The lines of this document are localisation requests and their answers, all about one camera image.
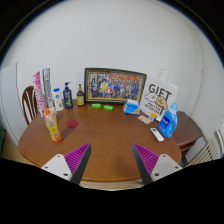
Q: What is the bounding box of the blue detergent bottle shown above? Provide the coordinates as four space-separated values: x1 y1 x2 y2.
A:
157 102 179 139

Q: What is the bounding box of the white door panel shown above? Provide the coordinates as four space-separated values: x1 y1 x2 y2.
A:
0 62 20 145

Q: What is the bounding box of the brown wooden chair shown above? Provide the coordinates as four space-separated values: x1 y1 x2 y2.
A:
21 85 39 126

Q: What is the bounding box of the white paper gift bag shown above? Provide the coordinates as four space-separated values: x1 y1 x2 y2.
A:
139 68 180 122

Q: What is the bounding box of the framed group photo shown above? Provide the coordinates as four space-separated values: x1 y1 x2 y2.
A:
83 67 148 105

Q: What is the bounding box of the white remote control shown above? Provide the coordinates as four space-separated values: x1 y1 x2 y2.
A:
150 127 165 143

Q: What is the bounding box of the small snack packet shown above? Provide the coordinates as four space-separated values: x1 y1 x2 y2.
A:
137 114 153 125

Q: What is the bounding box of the flat round red coaster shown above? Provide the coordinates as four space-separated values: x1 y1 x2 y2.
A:
66 119 80 129

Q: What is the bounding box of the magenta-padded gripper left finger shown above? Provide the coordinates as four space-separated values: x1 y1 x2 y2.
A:
40 143 92 186

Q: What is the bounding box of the white and blue shuttlecock tube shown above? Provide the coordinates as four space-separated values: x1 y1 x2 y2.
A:
42 67 55 109

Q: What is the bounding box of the pink cup with yellow print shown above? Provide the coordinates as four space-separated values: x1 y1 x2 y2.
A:
43 107 58 122

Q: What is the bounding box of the dark blue pump bottle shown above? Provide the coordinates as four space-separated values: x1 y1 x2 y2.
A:
62 81 74 110

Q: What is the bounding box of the brown side table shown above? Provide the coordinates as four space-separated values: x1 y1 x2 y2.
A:
172 110 205 154

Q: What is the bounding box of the white radiator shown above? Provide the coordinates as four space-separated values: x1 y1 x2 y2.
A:
186 138 222 166

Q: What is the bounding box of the blue tissue pack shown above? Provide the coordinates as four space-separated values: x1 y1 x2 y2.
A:
122 98 141 116

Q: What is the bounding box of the white bottle with blue cap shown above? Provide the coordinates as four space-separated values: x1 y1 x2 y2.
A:
52 87 65 112

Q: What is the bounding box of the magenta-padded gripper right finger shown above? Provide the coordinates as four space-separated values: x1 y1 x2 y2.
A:
131 143 184 186

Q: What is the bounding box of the orange juice bottle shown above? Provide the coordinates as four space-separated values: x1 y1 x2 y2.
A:
44 109 63 144

